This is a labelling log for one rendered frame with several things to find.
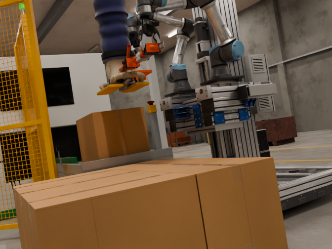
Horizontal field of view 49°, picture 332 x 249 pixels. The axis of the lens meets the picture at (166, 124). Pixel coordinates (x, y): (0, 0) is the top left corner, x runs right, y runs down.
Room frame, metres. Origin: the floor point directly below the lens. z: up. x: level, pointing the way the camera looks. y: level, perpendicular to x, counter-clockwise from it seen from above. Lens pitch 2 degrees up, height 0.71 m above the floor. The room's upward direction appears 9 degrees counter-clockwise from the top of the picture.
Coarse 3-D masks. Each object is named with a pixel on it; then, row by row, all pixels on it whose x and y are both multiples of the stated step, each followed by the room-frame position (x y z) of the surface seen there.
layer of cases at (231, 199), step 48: (48, 192) 1.58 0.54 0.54; (96, 192) 1.33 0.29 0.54; (144, 192) 1.33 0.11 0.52; (192, 192) 1.42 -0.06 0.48; (240, 192) 1.51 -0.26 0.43; (48, 240) 1.18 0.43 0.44; (96, 240) 1.24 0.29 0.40; (144, 240) 1.32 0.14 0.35; (192, 240) 1.40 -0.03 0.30; (240, 240) 1.50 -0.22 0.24
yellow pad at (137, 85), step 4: (136, 80) 2.56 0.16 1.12; (132, 84) 2.53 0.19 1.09; (136, 84) 2.46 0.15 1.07; (140, 84) 2.48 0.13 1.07; (144, 84) 2.49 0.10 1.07; (128, 88) 2.61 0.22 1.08; (132, 88) 2.60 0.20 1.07; (136, 88) 2.63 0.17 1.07; (124, 92) 2.76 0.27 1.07; (128, 92) 2.79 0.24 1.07
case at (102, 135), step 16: (96, 112) 2.63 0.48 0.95; (112, 112) 2.68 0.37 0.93; (128, 112) 2.73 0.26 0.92; (80, 128) 3.04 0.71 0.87; (96, 128) 2.62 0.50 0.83; (112, 128) 2.67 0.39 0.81; (128, 128) 2.73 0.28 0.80; (144, 128) 2.78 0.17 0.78; (80, 144) 3.12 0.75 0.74; (96, 144) 2.62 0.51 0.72; (112, 144) 2.67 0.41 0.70; (128, 144) 2.72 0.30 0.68; (144, 144) 2.77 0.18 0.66
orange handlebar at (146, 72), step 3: (150, 45) 2.00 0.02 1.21; (153, 45) 2.00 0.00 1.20; (156, 45) 2.00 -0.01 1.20; (150, 48) 2.00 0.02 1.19; (153, 48) 2.00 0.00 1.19; (156, 48) 2.01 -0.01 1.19; (141, 54) 2.12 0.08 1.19; (132, 57) 2.24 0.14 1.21; (135, 57) 2.20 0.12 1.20; (132, 60) 2.25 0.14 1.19; (135, 60) 2.24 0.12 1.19; (129, 63) 2.31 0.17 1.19; (135, 63) 2.34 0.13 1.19; (120, 69) 2.49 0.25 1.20; (123, 69) 2.46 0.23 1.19; (144, 72) 2.71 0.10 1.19; (147, 72) 2.72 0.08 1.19; (150, 72) 2.73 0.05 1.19
